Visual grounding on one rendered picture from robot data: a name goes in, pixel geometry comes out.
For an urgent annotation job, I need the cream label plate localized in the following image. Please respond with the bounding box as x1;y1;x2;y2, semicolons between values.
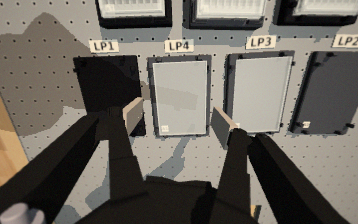
332;34;358;48
164;39;193;53
89;40;119;53
245;35;277;49

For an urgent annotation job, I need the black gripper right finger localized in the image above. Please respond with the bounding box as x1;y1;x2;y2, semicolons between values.
209;106;351;224

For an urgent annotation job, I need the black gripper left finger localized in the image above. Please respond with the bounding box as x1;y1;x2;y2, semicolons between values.
0;97;158;224

